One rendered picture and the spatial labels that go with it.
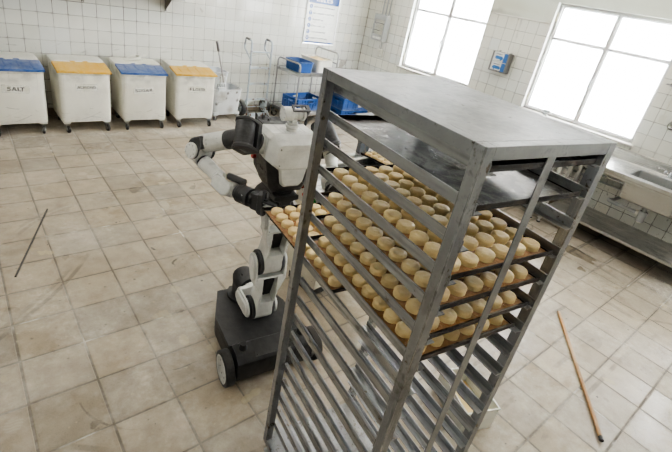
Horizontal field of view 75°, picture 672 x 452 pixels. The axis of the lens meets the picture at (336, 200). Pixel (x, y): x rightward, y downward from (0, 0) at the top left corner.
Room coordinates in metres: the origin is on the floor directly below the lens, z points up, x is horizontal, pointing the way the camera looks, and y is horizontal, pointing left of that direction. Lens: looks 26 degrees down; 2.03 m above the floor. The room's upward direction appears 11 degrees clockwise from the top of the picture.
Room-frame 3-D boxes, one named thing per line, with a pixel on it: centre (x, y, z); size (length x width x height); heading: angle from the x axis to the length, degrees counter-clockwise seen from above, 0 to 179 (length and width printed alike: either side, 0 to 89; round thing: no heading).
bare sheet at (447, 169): (1.19, -0.27, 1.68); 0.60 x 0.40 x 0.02; 35
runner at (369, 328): (1.31, -0.43, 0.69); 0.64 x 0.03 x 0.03; 35
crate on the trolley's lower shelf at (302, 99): (7.00, 0.85, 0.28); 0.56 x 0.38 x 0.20; 142
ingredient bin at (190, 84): (5.80, 2.26, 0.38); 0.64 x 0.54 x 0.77; 41
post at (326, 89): (1.31, 0.09, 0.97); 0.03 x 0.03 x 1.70; 35
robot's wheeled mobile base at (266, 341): (2.04, 0.33, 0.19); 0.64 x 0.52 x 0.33; 35
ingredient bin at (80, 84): (4.91, 3.21, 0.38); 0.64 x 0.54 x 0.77; 44
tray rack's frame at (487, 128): (1.20, -0.27, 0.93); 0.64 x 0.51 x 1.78; 35
